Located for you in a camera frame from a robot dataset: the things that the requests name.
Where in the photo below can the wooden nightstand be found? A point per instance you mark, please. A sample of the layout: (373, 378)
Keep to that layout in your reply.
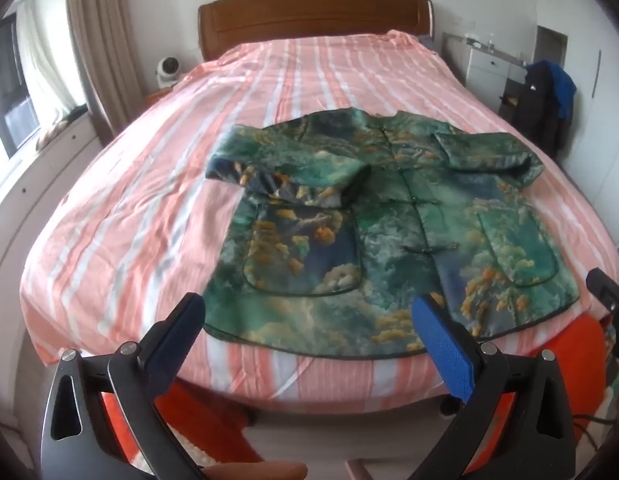
(157, 96)

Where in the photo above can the orange cloth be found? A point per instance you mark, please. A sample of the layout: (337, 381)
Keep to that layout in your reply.
(579, 345)

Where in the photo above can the wooden headboard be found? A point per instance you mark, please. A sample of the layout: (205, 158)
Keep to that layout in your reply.
(309, 15)

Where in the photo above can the dark hanging jacket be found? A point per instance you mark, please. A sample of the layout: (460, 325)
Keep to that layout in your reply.
(537, 110)

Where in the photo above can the window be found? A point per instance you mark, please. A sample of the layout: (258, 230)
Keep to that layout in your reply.
(9, 90)

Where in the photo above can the blue hanging garment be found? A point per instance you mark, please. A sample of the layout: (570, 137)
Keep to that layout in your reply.
(564, 85)

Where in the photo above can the bed with pink striped sheet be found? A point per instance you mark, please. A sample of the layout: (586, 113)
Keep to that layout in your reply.
(139, 210)

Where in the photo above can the white drawer cabinet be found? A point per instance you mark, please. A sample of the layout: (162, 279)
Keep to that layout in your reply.
(489, 75)

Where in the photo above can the beige curtain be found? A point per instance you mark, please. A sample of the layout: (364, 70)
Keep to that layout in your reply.
(104, 50)

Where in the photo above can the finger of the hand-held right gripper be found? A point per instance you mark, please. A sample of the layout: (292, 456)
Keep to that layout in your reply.
(607, 290)

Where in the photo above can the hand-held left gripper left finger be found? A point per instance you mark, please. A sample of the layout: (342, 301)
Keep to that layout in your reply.
(182, 330)

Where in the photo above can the white round device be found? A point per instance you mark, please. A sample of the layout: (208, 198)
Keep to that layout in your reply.
(168, 70)

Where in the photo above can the green printed jacket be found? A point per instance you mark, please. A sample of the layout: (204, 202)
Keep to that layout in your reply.
(389, 240)

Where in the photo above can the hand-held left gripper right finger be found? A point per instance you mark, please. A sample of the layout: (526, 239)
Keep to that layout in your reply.
(442, 345)

